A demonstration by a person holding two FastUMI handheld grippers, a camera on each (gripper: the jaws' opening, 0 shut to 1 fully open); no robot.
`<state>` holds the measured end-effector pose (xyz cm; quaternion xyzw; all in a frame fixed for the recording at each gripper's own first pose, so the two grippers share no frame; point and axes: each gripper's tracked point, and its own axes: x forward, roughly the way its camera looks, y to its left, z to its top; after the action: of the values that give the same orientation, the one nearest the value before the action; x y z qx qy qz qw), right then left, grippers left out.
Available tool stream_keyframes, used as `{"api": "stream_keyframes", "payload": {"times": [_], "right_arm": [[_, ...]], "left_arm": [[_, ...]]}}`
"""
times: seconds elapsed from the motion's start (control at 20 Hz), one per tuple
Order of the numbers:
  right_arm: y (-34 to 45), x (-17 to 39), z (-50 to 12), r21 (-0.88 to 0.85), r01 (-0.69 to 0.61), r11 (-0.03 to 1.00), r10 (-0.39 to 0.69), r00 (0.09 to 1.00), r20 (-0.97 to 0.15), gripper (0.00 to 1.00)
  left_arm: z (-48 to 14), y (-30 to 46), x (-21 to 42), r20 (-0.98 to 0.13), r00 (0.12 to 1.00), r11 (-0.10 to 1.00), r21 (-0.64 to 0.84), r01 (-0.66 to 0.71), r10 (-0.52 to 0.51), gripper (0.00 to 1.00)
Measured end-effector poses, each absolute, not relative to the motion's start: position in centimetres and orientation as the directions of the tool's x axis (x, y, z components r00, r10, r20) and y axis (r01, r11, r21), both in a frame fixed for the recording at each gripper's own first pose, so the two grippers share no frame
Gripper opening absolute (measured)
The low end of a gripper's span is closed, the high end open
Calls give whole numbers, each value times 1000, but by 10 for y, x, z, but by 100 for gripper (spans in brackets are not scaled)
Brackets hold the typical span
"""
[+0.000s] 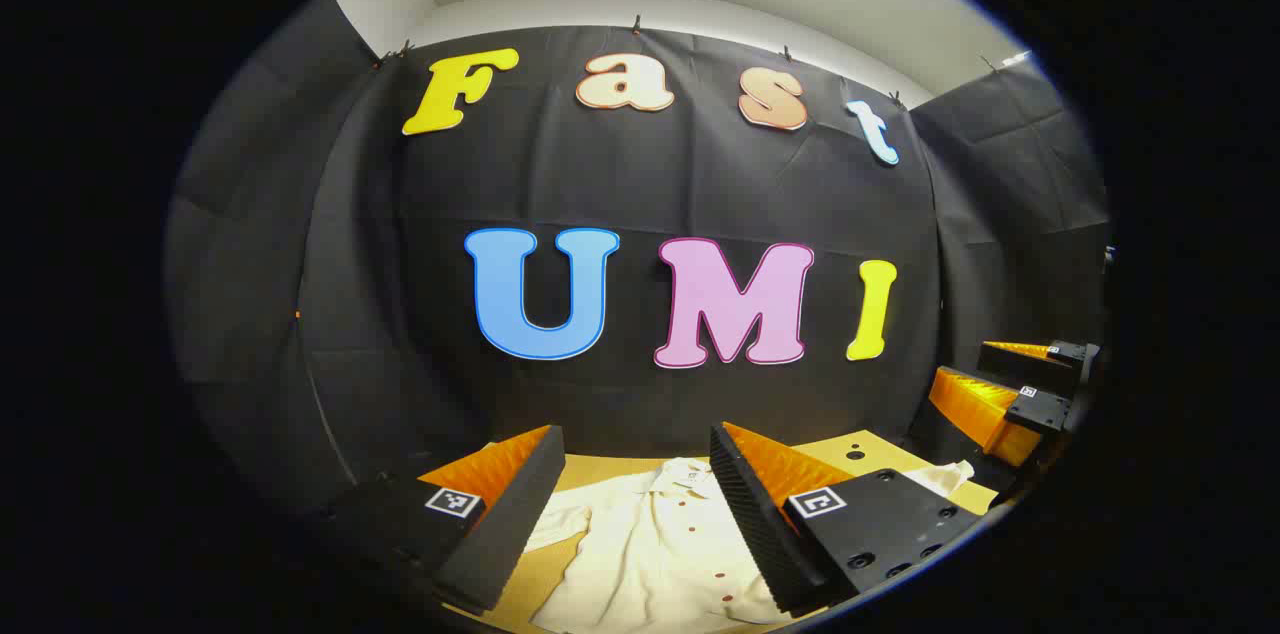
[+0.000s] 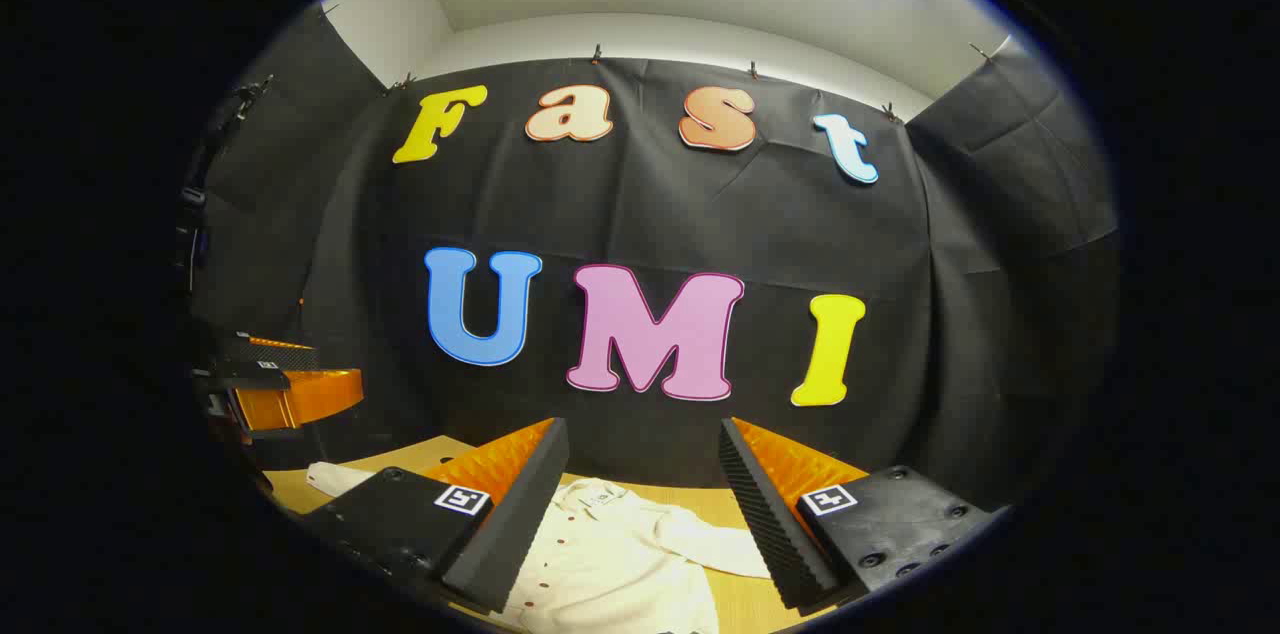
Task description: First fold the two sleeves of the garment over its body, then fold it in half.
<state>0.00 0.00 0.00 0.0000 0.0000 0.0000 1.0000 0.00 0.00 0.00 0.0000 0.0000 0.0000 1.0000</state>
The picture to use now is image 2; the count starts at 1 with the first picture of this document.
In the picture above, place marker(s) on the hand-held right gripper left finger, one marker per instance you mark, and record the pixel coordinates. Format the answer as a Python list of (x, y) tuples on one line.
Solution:
[(510, 514)]

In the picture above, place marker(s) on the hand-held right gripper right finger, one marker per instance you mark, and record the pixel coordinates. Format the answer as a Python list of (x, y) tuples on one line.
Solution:
[(770, 514)]

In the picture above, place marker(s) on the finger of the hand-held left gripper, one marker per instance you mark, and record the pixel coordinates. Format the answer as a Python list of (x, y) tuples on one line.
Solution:
[(262, 364), (315, 394)]

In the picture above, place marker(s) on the white buttoned shirt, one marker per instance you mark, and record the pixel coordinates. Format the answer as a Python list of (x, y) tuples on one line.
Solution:
[(620, 564)]

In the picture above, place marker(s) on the black backdrop cloth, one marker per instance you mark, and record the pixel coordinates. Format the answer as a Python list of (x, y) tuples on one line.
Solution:
[(700, 214)]

